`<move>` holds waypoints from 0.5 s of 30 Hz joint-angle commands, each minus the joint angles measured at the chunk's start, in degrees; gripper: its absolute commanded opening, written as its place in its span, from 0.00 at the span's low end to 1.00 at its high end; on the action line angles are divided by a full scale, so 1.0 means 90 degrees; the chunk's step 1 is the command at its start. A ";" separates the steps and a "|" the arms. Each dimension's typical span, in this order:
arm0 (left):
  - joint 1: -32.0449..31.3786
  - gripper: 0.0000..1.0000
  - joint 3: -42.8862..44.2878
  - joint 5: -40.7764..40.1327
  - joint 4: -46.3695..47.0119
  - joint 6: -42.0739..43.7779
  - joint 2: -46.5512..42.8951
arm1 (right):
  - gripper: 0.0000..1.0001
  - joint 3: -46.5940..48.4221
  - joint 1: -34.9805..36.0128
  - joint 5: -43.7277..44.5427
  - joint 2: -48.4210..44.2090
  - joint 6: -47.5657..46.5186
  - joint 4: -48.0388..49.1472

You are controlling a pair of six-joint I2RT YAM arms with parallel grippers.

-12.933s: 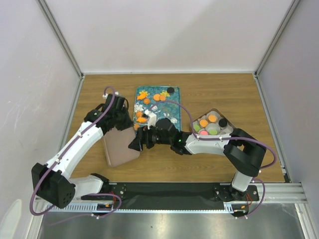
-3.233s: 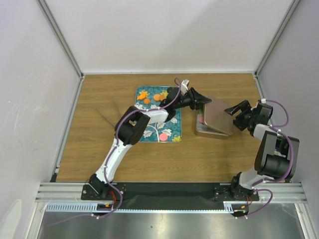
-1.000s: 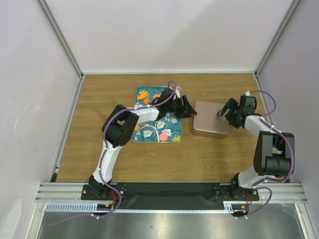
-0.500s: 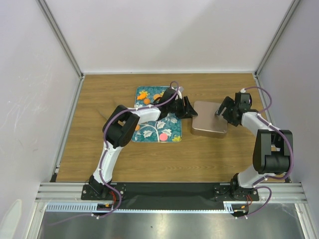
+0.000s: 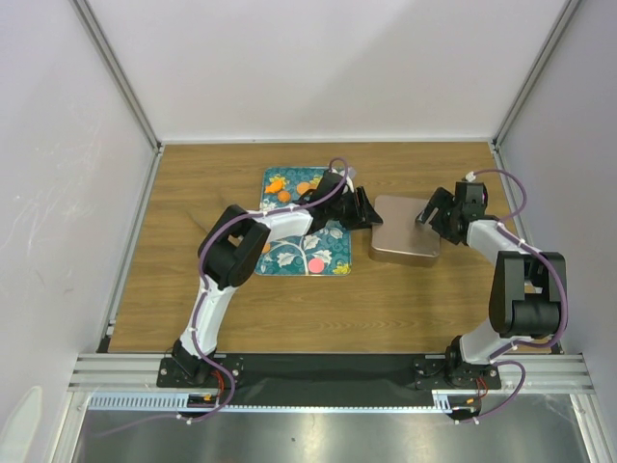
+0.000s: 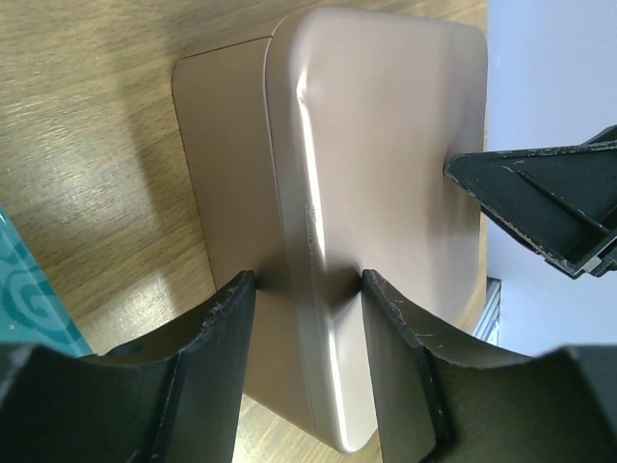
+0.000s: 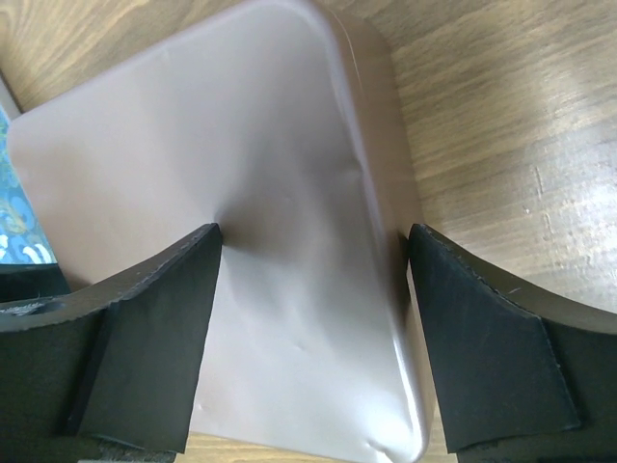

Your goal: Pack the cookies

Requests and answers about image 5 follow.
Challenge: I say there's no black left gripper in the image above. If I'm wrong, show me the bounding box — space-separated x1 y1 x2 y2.
326 188 382 232

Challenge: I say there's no pink sandwich cookie lower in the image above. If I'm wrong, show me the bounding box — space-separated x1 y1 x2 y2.
308 258 326 274

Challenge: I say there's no aluminium frame rail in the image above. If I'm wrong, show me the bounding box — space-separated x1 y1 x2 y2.
68 353 594 417

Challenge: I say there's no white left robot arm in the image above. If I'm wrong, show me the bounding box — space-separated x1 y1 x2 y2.
167 168 383 386

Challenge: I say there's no brown cookie tin box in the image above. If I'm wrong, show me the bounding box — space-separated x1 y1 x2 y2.
368 248 440 268

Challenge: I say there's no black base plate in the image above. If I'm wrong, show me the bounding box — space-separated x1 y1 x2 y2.
158 352 502 407

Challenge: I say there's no orange fish cookie top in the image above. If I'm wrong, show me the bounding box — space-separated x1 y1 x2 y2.
264 178 285 194

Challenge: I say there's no orange swirl cookie top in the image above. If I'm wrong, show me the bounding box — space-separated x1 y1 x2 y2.
278 190 291 203

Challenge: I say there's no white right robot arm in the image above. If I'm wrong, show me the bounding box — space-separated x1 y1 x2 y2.
416 180 568 388

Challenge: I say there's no teal floral serving tray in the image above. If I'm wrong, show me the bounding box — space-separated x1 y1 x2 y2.
255 166 352 277

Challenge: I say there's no orange sandwich cookie top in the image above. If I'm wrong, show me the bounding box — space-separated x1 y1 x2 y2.
296 182 311 196

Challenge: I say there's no beige tin lid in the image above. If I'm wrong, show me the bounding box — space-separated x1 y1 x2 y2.
369 195 441 254

